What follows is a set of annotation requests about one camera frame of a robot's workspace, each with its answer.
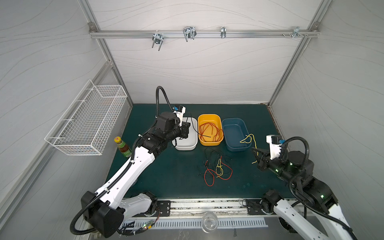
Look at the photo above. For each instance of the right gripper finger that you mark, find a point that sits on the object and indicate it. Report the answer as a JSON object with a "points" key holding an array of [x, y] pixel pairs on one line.
{"points": [[257, 151], [259, 157]]}

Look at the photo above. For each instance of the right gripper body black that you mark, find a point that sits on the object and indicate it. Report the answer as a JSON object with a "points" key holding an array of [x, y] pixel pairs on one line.
{"points": [[265, 161]]}

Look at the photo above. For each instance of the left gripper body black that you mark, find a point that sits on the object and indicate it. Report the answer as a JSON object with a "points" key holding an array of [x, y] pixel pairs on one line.
{"points": [[176, 131]]}

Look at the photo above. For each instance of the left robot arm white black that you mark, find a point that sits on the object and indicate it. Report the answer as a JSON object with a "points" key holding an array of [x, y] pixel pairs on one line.
{"points": [[102, 211]]}

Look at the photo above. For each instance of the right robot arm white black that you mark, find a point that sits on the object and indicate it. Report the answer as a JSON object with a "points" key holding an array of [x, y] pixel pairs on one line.
{"points": [[316, 213]]}

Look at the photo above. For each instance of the white plastic bin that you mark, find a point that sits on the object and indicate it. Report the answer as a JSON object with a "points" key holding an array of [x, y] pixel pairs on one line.
{"points": [[190, 143]]}

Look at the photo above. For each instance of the blue plastic bin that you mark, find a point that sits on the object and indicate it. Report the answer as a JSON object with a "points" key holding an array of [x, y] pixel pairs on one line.
{"points": [[236, 134]]}

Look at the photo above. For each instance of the yellow plastic bin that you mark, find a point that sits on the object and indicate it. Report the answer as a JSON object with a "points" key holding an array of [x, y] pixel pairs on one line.
{"points": [[210, 130]]}

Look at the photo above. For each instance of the sauce bottle yellow cap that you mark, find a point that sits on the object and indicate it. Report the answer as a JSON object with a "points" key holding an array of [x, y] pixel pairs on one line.
{"points": [[123, 147]]}

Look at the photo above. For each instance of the clear glass cup front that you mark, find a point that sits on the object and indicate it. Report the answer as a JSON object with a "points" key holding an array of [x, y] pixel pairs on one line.
{"points": [[210, 222]]}

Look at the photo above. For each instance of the white vent grille strip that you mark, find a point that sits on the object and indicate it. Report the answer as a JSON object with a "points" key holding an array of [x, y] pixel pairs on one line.
{"points": [[173, 224]]}

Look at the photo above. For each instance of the metal u-bolt clamp left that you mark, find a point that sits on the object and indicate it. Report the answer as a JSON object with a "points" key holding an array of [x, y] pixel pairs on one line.
{"points": [[157, 39]]}

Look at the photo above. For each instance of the metal u-bolt clamp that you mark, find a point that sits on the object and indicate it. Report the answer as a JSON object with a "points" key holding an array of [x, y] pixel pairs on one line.
{"points": [[157, 39], [189, 33]]}

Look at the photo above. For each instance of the metal u-bolt clamp middle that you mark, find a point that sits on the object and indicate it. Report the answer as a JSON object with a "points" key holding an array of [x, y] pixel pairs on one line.
{"points": [[189, 33]]}

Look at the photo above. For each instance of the metal clamp small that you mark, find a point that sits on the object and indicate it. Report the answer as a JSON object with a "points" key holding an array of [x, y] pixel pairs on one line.
{"points": [[223, 32]]}

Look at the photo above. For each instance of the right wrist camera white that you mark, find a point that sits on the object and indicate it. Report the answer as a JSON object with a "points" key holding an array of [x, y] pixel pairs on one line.
{"points": [[275, 142]]}

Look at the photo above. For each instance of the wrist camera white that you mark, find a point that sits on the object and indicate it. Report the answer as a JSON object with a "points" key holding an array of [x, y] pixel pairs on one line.
{"points": [[179, 110], [275, 142]]}

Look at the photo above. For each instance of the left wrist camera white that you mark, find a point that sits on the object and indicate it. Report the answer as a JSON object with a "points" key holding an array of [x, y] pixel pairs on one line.
{"points": [[179, 110]]}

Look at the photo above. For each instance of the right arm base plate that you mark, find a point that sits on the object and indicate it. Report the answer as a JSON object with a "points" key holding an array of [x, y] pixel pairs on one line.
{"points": [[256, 207]]}

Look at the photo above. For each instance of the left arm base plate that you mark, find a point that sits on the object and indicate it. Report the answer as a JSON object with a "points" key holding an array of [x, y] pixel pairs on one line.
{"points": [[162, 209]]}

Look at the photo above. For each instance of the white wire basket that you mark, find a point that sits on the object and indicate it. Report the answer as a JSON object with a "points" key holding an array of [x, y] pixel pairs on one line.
{"points": [[86, 125]]}

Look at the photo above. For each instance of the aluminium crossbar rail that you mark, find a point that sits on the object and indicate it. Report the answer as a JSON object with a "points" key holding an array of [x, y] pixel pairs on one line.
{"points": [[201, 34]]}

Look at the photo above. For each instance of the metal bracket right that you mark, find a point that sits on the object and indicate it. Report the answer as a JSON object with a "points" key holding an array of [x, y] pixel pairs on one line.
{"points": [[295, 34]]}

